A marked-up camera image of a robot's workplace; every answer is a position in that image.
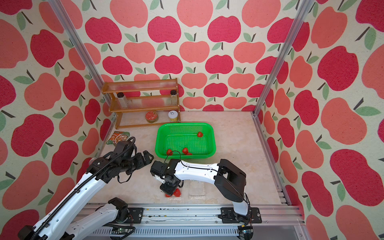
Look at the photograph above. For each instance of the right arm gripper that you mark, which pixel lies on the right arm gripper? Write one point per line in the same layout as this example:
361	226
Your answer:
166	189

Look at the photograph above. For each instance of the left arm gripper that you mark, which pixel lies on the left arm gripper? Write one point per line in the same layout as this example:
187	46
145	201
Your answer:
143	161

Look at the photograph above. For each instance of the green plastic basket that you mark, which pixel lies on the green plastic basket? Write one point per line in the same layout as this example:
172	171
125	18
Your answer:
178	136

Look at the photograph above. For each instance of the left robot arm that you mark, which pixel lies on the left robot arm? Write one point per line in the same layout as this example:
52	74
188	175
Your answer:
57	224

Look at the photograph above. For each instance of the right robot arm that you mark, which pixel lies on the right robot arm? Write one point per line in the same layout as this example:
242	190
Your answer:
225	176

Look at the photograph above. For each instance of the right clear clamshell container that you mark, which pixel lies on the right clear clamshell container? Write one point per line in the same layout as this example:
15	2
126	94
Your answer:
197	189

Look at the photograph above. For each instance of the strawberry front middle basket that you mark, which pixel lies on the strawberry front middle basket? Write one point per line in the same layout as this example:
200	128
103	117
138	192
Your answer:
185	151

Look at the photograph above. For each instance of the soup mix packet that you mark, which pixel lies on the soup mix packet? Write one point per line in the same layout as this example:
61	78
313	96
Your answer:
117	137

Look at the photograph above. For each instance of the red gold round tin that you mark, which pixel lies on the red gold round tin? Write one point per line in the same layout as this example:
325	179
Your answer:
151	116

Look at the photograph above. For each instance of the wooden shelf rack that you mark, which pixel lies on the wooden shelf rack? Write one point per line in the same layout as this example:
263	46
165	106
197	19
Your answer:
143	96

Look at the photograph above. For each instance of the left spice jar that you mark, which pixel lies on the left spice jar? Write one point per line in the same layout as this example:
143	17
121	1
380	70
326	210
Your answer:
123	101

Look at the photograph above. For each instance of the spice jar on shelf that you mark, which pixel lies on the spice jar on shelf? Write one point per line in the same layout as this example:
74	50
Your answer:
173	97

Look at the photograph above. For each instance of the left aluminium corner post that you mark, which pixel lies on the left aluminium corner post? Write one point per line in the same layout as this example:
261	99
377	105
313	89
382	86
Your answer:
71	31

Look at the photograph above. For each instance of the aluminium corner post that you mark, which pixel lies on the aluminium corner post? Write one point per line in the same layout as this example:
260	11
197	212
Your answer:
71	31
286	47

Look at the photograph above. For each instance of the right aluminium corner post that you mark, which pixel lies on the right aluminium corner post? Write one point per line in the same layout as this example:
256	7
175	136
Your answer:
286	47

